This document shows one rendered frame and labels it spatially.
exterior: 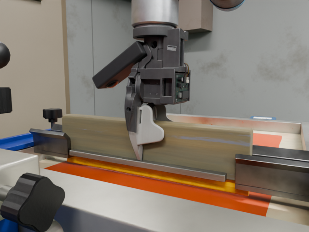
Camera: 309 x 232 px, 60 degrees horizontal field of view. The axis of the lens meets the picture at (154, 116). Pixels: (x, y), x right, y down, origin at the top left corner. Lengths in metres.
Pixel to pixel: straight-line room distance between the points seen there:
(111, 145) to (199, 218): 0.32
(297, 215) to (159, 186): 0.20
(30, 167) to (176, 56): 0.28
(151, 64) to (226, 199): 0.24
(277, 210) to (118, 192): 0.25
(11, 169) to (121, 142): 0.30
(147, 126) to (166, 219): 0.26
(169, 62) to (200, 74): 3.31
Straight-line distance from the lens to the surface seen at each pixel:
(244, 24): 3.50
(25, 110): 3.34
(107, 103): 3.98
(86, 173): 0.53
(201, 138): 0.41
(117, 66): 0.45
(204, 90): 3.68
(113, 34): 4.11
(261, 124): 0.98
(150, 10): 0.42
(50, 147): 0.58
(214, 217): 0.19
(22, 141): 0.63
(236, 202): 0.42
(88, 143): 0.52
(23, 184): 0.17
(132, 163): 0.46
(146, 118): 0.42
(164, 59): 0.42
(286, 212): 0.42
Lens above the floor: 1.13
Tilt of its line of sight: 8 degrees down
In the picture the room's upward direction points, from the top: straight up
